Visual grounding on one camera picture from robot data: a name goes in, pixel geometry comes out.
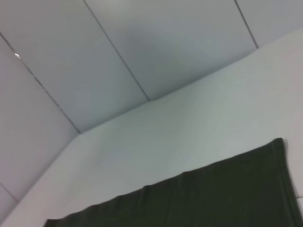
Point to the dark green FREE! t-shirt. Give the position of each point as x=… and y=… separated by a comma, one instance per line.
x=213, y=194

